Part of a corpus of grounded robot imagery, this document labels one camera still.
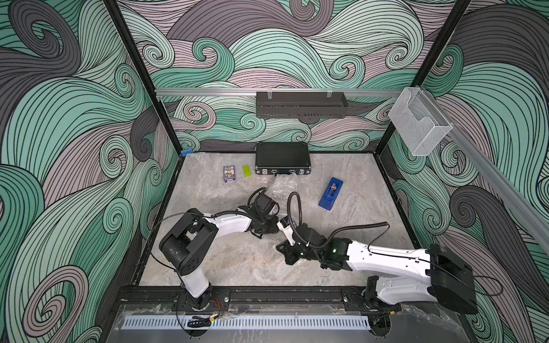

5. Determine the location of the clear bubble wrap sheet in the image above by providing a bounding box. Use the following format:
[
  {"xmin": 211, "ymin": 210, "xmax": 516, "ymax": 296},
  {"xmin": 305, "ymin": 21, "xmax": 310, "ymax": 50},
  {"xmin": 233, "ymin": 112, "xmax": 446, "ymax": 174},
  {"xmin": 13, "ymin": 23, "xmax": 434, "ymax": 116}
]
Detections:
[{"xmin": 267, "ymin": 174, "xmax": 300, "ymax": 205}]

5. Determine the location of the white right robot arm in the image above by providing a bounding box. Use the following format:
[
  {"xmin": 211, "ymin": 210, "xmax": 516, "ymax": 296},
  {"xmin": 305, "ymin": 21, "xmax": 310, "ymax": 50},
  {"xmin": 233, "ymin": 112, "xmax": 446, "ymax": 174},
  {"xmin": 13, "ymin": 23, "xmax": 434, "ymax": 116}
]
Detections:
[{"xmin": 276, "ymin": 238, "xmax": 478, "ymax": 314}]

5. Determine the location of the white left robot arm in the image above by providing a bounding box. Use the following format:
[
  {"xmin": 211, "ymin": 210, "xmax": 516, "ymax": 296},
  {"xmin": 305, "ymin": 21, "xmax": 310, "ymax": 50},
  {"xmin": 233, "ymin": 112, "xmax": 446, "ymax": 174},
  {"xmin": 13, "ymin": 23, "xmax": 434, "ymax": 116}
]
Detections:
[{"xmin": 159, "ymin": 206, "xmax": 279, "ymax": 303}]

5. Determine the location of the green toy brick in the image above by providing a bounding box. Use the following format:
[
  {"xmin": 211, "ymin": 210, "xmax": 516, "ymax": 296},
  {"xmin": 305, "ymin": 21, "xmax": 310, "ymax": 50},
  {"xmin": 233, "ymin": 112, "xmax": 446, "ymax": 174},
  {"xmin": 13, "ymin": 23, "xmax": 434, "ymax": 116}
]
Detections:
[{"xmin": 243, "ymin": 165, "xmax": 251, "ymax": 177}]

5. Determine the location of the blue tape dispenser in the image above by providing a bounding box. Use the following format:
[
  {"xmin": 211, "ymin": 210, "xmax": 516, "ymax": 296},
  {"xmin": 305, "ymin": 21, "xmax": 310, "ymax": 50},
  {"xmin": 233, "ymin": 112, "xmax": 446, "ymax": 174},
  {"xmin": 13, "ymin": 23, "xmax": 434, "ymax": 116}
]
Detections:
[{"xmin": 319, "ymin": 177, "xmax": 343, "ymax": 211}]

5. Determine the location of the blue playing cards box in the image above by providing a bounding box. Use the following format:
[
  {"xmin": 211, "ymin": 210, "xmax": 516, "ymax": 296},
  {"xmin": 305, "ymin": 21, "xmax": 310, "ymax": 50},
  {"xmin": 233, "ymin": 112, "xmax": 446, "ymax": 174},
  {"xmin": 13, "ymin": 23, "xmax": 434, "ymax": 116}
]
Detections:
[{"xmin": 223, "ymin": 165, "xmax": 236, "ymax": 183}]

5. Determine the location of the black hard case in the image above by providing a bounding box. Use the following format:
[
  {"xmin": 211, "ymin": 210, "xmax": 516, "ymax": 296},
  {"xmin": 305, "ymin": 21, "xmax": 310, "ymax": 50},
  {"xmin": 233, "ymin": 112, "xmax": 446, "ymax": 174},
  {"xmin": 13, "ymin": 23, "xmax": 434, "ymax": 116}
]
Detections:
[{"xmin": 254, "ymin": 141, "xmax": 312, "ymax": 175}]

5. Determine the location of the blue toy brick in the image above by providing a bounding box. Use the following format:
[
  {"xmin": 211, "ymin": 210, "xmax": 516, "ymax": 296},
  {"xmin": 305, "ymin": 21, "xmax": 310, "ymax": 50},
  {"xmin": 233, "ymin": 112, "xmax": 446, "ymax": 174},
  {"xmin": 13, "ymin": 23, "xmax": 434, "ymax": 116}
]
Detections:
[{"xmin": 180, "ymin": 149, "xmax": 194, "ymax": 157}]

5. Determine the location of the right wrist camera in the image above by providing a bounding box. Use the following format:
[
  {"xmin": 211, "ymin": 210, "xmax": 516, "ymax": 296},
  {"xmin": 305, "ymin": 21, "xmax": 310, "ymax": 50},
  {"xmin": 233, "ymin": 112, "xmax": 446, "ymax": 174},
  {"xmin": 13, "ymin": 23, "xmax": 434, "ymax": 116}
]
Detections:
[{"xmin": 277, "ymin": 216, "xmax": 295, "ymax": 247}]

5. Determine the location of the black wall shelf tray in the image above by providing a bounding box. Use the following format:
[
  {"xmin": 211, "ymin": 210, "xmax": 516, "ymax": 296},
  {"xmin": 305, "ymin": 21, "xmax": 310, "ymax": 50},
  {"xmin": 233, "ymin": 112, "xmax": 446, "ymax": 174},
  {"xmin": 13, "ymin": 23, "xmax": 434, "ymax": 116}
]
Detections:
[{"xmin": 256, "ymin": 91, "xmax": 349, "ymax": 119}]

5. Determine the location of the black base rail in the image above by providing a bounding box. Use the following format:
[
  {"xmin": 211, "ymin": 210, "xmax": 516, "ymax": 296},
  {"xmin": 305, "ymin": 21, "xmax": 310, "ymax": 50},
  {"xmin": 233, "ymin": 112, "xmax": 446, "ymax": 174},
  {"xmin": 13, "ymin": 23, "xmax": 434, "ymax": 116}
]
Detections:
[{"xmin": 115, "ymin": 284, "xmax": 460, "ymax": 314}]

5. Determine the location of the clear acrylic wall holder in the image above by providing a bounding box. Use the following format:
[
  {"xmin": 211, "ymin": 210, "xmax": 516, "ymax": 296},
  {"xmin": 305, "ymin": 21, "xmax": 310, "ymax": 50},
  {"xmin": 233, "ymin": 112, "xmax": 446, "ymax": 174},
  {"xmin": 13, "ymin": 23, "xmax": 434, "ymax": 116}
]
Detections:
[{"xmin": 389, "ymin": 87, "xmax": 453, "ymax": 157}]

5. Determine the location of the white slotted cable duct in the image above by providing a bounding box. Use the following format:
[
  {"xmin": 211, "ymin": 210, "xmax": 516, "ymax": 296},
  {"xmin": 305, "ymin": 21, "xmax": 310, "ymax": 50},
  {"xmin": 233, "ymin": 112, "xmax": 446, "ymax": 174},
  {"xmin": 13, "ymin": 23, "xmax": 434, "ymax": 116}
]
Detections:
[{"xmin": 121, "ymin": 314, "xmax": 370, "ymax": 331}]

